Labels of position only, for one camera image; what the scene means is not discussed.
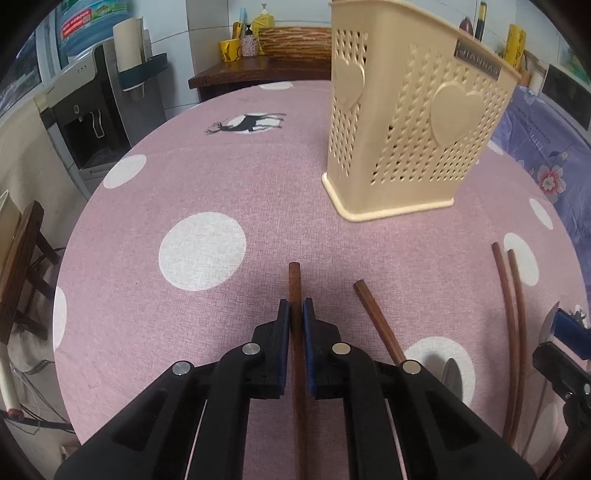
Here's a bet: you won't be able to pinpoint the yellow soap bottle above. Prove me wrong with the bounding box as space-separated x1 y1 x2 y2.
253 4 277 34

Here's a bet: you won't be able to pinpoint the window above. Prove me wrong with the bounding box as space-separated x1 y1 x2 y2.
0 28 57 121

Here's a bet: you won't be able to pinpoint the brown wooden chopstick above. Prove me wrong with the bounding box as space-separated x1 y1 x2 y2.
491 242 519 446
353 280 408 365
507 249 530 446
288 261 308 480

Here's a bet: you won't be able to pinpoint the blue water jug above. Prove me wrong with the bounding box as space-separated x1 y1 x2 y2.
55 0 134 58

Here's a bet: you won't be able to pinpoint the wicker basket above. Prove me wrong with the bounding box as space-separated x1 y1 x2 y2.
257 26 334 59

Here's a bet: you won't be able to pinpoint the steel spoon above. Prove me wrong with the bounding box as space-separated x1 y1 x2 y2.
442 357 465 403

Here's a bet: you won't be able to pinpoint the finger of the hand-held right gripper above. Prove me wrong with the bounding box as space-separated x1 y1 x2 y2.
556 308 591 358
532 342 591 409

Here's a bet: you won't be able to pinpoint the dark blue cup holder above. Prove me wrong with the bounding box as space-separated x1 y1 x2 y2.
117 52 169 92

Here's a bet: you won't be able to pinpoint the white paper cup stack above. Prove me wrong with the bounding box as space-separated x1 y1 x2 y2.
113 17 147 75

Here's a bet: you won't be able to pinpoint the yellow roll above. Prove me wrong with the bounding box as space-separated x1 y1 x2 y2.
503 24 527 70

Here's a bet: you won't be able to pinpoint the cream plastic utensil basket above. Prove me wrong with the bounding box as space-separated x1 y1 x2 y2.
322 0 522 223

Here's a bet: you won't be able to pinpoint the wooden stool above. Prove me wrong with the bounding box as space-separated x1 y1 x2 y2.
0 200 59 344

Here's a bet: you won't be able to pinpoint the wooden side table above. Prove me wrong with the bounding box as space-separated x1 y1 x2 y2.
188 56 334 103

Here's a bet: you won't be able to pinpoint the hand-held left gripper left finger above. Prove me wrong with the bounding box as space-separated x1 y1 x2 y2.
54 298 293 480

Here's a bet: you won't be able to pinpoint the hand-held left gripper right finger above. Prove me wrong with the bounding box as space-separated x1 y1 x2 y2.
302 296 539 480

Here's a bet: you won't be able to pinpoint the water dispenser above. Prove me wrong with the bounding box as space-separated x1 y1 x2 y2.
39 44 133 195

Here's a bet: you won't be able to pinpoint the purple floral cloth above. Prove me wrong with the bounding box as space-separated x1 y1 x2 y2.
488 85 591 259

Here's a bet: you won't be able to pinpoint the blue handle knives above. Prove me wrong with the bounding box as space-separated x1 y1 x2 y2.
232 7 251 41

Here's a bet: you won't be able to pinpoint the white microwave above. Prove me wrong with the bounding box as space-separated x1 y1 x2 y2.
542 62 591 99

